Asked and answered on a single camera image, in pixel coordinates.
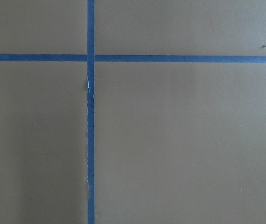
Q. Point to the blue tape strip lengthwise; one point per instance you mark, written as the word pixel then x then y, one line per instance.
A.
pixel 90 111

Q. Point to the blue tape strip near crosswise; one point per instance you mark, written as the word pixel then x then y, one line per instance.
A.
pixel 131 58

